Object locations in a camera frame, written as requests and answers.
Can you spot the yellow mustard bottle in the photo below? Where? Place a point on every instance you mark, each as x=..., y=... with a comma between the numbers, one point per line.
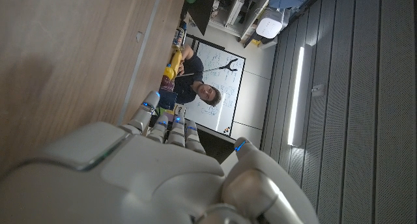
x=175, y=64

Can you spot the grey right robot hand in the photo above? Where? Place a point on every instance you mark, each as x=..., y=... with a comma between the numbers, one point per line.
x=146, y=185

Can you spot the black reacher grabber tool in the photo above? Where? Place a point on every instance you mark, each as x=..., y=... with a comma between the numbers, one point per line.
x=228, y=66

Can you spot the white perforated device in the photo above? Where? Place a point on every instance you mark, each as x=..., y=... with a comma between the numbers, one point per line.
x=269, y=23

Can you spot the white shelf cabinet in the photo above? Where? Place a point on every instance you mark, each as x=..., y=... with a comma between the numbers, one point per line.
x=241, y=9

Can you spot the person in dark polo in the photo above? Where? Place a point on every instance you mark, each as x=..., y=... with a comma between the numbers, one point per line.
x=192, y=84

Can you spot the whiteboard with black frame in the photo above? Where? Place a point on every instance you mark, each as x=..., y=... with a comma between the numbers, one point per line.
x=228, y=90

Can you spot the long ceiling light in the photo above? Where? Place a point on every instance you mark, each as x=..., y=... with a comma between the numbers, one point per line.
x=296, y=93

